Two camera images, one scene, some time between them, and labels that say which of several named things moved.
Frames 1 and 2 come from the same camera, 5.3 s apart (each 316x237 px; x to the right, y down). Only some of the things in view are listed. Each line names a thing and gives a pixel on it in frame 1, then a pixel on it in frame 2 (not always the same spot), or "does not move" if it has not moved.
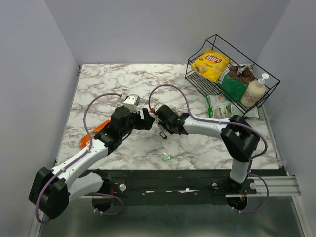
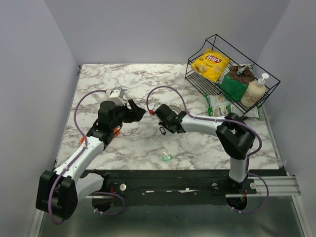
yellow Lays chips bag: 211,64 does not move
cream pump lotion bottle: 254,91 does not move
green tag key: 167,158 does not move
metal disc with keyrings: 156,121 to 175,106
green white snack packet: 219,106 does not move
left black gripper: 145,124 to 135,114
